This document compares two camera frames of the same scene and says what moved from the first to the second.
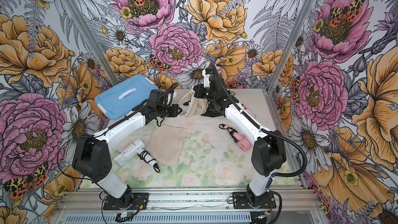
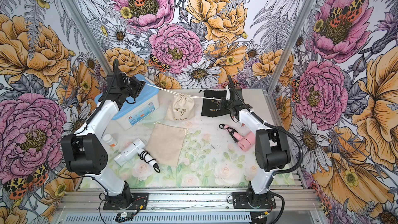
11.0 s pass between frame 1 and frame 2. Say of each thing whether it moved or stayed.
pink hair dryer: stayed
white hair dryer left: stayed
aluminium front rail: stayed
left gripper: moved
